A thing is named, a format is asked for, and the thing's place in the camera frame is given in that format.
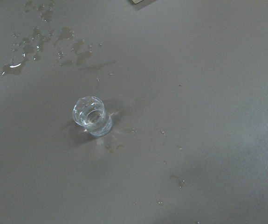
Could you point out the clear glass measuring cup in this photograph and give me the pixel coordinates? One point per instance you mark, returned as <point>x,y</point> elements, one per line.
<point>90,113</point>

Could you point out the bamboo cutting board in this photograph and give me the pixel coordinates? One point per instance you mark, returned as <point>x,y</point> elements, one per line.
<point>138,1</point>

